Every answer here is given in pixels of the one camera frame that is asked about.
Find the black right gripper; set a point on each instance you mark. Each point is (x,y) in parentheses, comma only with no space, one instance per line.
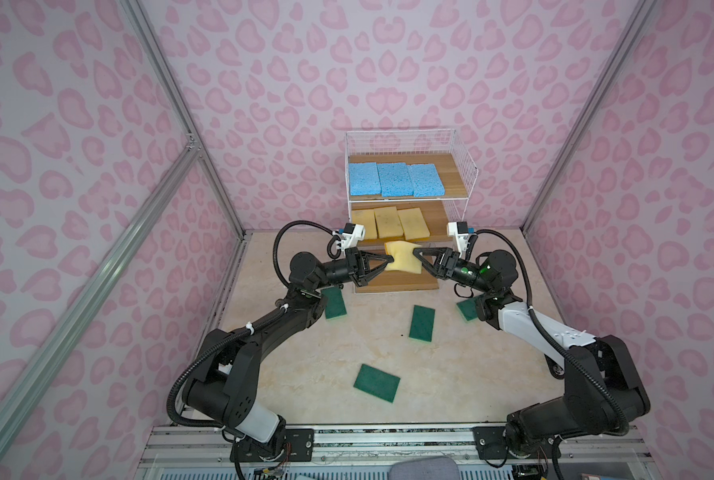
(448,265)

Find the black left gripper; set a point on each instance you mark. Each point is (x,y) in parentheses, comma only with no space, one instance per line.
(357,268)

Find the green scouring pad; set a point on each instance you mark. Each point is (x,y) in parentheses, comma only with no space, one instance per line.
(336,306)
(377,383)

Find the small yellow sponge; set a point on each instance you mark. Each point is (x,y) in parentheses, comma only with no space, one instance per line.
(367,219)

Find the blue sponge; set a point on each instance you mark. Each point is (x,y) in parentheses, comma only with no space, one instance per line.
(364,179)
(395,180)
(426,181)

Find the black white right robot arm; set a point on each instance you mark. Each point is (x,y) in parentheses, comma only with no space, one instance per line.
(603,392)

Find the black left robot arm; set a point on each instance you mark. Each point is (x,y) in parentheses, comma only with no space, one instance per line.
(219,388)

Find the green sponge right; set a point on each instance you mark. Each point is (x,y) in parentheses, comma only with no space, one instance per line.
(467,309)

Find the green sponge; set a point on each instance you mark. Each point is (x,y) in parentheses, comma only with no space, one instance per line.
(422,323)
(467,309)

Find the green sponge middle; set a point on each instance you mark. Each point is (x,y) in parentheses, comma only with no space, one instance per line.
(422,323)

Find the green scouring pad front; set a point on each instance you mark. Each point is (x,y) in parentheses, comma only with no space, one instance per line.
(377,383)

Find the grey chair back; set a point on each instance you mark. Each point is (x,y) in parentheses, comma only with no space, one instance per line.
(432,468)

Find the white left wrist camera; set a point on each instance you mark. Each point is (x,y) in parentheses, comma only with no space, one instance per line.
(350,236)

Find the white wire wooden shelf rack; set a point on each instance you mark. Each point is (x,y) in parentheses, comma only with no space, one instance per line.
(442,147)

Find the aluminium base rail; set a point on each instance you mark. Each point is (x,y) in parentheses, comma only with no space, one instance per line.
(370,451)

